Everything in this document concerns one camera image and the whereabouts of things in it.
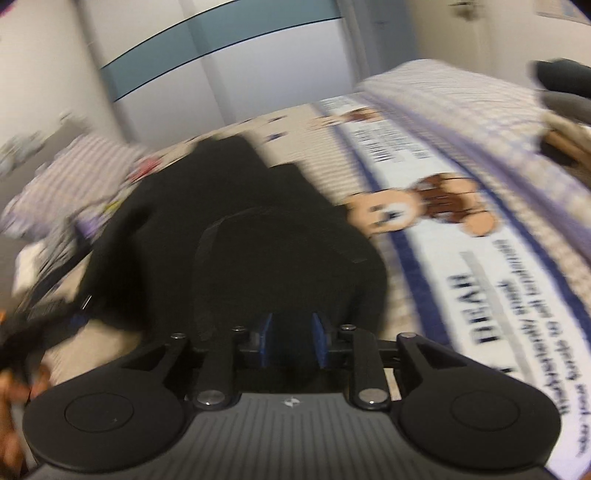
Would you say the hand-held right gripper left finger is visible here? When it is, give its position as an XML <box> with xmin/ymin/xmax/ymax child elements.
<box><xmin>121</xmin><ymin>313</ymin><xmax>278</xmax><ymax>411</ymax></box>

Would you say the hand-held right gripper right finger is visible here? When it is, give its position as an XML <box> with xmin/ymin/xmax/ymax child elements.
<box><xmin>311</xmin><ymin>313</ymin><xmax>468</xmax><ymax>411</ymax></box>

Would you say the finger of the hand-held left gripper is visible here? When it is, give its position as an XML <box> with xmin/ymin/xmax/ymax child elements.
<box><xmin>0</xmin><ymin>295</ymin><xmax>93</xmax><ymax>367</ymax></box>

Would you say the black garment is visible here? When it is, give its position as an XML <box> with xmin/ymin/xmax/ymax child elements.
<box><xmin>76</xmin><ymin>136</ymin><xmax>389</xmax><ymax>370</ymax></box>
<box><xmin>534</xmin><ymin>59</ymin><xmax>591</xmax><ymax>94</ymax></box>

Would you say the pile of folded clothes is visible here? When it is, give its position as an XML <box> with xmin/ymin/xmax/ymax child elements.
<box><xmin>28</xmin><ymin>226</ymin><xmax>93</xmax><ymax>319</ymax></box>

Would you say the printed bear blanket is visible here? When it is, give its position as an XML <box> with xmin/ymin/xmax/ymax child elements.
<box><xmin>41</xmin><ymin>95</ymin><xmax>591</xmax><ymax>480</ymax></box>

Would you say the purple plaid pillow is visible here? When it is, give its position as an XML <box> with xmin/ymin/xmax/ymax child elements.
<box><xmin>0</xmin><ymin>133</ymin><xmax>151</xmax><ymax>241</ymax></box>

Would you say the blue-grey plush toy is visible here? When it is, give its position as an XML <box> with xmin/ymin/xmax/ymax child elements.
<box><xmin>0</xmin><ymin>131</ymin><xmax>47</xmax><ymax>177</ymax></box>

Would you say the pink cloth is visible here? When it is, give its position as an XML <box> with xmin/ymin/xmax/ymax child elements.
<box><xmin>133</xmin><ymin>157</ymin><xmax>158</xmax><ymax>182</ymax></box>

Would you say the purple plaid quilt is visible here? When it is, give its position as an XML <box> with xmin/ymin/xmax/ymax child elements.
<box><xmin>355</xmin><ymin>58</ymin><xmax>591</xmax><ymax>247</ymax></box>

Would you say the white teal striped wardrobe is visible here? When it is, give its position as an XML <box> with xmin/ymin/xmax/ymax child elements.
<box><xmin>83</xmin><ymin>0</ymin><xmax>368</xmax><ymax>155</ymax></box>

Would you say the dark cloth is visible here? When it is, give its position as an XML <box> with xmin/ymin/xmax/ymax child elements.
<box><xmin>539</xmin><ymin>137</ymin><xmax>578</xmax><ymax>163</ymax></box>

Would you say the beige folded garment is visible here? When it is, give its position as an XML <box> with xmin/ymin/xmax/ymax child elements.
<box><xmin>544</xmin><ymin>111</ymin><xmax>591</xmax><ymax>145</ymax></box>

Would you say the dark grey folded garment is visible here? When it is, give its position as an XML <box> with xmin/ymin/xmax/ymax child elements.
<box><xmin>539</xmin><ymin>90</ymin><xmax>591</xmax><ymax>121</ymax></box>

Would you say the black folded garment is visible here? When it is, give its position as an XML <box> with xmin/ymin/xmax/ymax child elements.
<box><xmin>534</xmin><ymin>59</ymin><xmax>591</xmax><ymax>94</ymax></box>

